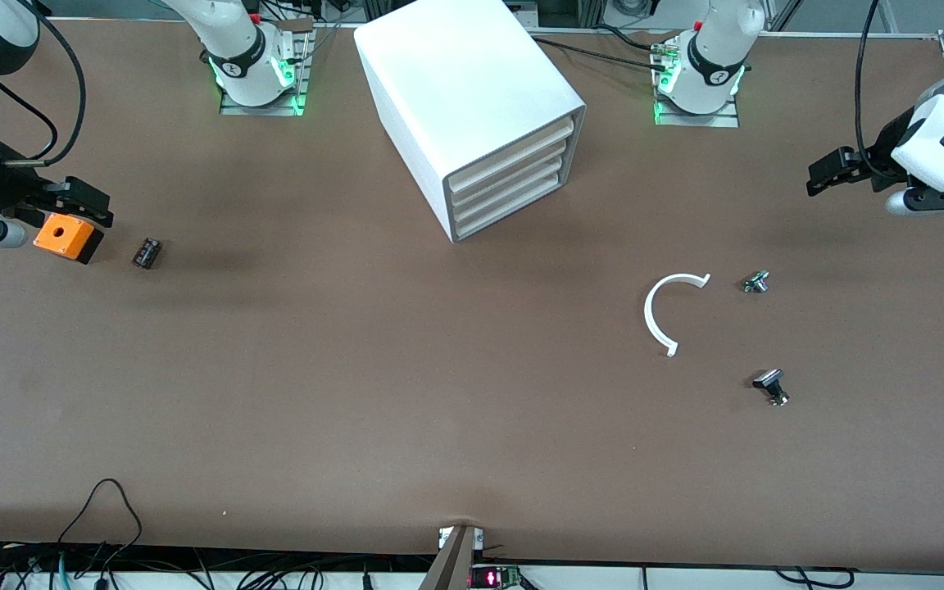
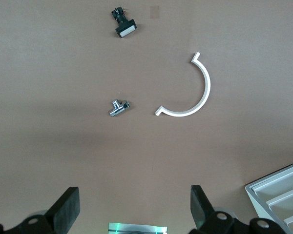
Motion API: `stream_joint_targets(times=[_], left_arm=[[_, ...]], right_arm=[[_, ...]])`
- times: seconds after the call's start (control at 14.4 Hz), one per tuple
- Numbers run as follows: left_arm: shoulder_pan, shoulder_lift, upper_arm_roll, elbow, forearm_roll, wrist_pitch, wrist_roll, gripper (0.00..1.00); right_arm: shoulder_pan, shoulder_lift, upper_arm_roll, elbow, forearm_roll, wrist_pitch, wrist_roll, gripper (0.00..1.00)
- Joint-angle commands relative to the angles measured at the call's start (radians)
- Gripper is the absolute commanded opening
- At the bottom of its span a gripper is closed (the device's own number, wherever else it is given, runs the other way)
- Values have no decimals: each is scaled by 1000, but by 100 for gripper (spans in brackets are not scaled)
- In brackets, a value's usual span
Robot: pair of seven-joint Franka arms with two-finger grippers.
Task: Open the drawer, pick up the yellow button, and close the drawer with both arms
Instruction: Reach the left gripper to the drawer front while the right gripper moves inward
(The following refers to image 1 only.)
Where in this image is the white mount bracket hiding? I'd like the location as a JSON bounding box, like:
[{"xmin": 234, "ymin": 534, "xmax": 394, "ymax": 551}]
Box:
[{"xmin": 438, "ymin": 526, "xmax": 486, "ymax": 551}]

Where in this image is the black base power cable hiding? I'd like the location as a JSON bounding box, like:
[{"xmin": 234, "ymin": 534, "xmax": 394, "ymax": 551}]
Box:
[
  {"xmin": 531, "ymin": 36, "xmax": 660, "ymax": 70},
  {"xmin": 593, "ymin": 23, "xmax": 674, "ymax": 52}
]

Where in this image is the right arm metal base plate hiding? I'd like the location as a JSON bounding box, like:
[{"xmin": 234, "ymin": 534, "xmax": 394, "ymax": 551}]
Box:
[{"xmin": 220, "ymin": 18, "xmax": 314, "ymax": 117}]

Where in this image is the grey camera mount bar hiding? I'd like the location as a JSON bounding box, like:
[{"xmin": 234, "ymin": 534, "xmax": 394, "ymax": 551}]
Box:
[{"xmin": 417, "ymin": 524, "xmax": 479, "ymax": 590}]

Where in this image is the long black right arm cable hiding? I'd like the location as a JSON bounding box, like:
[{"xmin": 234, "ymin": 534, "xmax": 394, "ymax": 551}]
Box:
[{"xmin": 29, "ymin": 0, "xmax": 87, "ymax": 162}]

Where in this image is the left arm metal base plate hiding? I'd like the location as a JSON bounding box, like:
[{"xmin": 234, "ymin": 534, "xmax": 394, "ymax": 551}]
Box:
[{"xmin": 653, "ymin": 90, "xmax": 742, "ymax": 129}]

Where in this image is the orange box with hole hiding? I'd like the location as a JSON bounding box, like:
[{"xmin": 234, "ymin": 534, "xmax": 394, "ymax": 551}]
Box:
[{"xmin": 33, "ymin": 212, "xmax": 105, "ymax": 265}]

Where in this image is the short black right arm cable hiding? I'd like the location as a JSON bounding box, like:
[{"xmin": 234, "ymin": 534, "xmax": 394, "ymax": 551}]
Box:
[{"xmin": 0, "ymin": 74, "xmax": 59, "ymax": 158}]

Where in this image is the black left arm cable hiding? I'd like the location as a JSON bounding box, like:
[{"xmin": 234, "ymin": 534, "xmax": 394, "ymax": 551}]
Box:
[{"xmin": 855, "ymin": 0, "xmax": 884, "ymax": 177}]

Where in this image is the thin black looped cable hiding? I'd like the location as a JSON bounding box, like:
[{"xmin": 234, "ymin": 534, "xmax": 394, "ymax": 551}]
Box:
[{"xmin": 54, "ymin": 479, "xmax": 143, "ymax": 566}]

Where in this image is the black push button switch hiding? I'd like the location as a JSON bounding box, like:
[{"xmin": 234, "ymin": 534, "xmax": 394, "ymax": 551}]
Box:
[{"xmin": 751, "ymin": 369, "xmax": 791, "ymax": 407}]

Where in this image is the white half ring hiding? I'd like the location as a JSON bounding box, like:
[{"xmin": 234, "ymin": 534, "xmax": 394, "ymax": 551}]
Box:
[{"xmin": 644, "ymin": 273, "xmax": 712, "ymax": 358}]

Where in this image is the circuit board with red display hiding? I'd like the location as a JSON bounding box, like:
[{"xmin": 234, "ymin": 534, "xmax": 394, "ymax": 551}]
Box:
[{"xmin": 470, "ymin": 565, "xmax": 524, "ymax": 590}]

